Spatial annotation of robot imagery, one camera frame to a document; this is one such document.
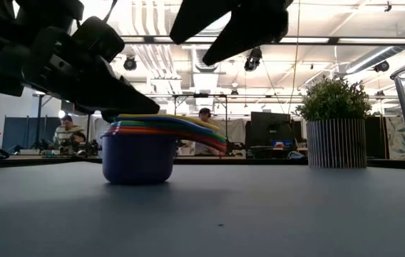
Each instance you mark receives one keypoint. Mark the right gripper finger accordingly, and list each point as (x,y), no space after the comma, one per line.
(202,18)
(238,39)

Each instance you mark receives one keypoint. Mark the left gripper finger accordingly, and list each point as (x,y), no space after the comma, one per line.
(117,94)
(110,117)

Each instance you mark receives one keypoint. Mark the orange measuring cup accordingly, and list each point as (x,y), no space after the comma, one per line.
(142,128)

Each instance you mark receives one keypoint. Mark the red measuring cup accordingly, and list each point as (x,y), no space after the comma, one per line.
(142,132)

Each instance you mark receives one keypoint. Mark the yellow measuring cup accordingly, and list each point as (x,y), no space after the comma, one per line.
(145,116)

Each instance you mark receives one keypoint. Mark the green measuring cup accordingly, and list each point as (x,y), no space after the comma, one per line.
(145,123)

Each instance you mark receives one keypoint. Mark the teal measuring cup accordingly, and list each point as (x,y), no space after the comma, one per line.
(145,125)

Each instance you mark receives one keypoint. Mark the purple measuring cup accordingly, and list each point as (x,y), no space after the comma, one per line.
(138,160)

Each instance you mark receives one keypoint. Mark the black ceiling spotlight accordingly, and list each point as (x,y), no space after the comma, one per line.
(381,66)
(130,64)
(252,62)

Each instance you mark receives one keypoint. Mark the person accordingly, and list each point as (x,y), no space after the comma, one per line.
(67,133)
(205,113)

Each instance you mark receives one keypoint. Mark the black overhead beam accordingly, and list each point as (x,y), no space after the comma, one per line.
(313,40)

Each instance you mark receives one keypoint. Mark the blue partition panel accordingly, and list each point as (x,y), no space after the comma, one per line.
(17,133)

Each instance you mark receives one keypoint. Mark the black computer monitor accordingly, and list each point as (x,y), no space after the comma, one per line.
(270,128)

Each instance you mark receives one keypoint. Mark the grey-blue table mat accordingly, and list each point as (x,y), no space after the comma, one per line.
(202,214)

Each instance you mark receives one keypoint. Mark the potted plant in ribbed pot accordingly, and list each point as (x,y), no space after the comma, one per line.
(334,142)

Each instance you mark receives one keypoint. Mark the black metal table frame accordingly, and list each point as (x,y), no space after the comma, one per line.
(224,161)

